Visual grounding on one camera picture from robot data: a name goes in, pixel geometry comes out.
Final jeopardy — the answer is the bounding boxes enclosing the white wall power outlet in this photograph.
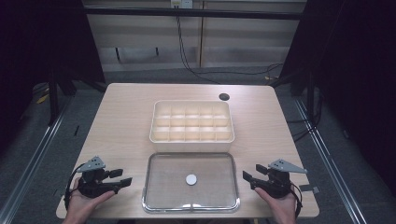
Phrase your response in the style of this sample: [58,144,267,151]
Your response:
[170,0,194,9]

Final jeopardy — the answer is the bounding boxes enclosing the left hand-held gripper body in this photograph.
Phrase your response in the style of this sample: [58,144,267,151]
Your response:
[77,156,120,199]

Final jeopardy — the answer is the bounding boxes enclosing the silver floor rail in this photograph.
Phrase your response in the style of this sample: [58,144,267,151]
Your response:
[293,98,370,224]
[0,101,73,224]

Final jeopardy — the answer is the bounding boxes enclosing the black floor cables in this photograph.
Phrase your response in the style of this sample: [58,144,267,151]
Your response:
[285,116,323,144]

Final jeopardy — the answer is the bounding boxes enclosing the clear lid with white knob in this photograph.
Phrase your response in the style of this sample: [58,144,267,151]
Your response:
[141,151,241,215]

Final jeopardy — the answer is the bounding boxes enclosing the grey tape strip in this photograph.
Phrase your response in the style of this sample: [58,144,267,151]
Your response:
[299,184,320,195]

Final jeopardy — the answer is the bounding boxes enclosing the black horizontal metal bar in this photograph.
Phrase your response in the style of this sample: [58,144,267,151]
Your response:
[83,7,305,21]

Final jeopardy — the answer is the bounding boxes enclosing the person's right hand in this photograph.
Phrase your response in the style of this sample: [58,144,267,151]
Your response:
[254,186,297,219]

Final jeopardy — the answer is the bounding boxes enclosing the person's left hand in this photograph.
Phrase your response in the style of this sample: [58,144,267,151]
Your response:
[64,177,117,219]

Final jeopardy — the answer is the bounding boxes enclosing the yellow floor marker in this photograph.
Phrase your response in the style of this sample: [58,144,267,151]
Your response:
[35,92,51,105]

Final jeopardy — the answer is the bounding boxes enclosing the cream compartment storage box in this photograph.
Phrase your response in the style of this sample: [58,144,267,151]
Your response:
[148,99,235,154]

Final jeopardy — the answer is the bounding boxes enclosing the hand-held gripper cable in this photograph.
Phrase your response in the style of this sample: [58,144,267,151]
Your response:
[63,163,86,211]
[290,184,304,218]

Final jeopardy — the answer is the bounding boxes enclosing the black metal stand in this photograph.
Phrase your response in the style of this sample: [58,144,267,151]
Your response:
[268,68,323,125]
[46,69,107,127]

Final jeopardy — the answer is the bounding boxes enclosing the left hand-held gripper cable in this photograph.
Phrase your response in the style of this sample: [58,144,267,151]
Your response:
[63,163,86,211]

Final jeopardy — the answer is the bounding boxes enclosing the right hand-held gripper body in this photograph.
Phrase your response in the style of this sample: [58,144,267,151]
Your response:
[256,159,308,200]

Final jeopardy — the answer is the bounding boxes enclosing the right hand-held gripper cable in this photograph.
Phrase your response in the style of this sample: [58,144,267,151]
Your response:
[290,184,304,218]

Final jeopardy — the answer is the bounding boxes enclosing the dark curtain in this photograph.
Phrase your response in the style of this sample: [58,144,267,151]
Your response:
[0,0,106,153]
[279,0,396,200]

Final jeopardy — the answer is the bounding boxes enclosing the long black wall cable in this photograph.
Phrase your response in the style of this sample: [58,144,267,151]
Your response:
[175,7,285,85]

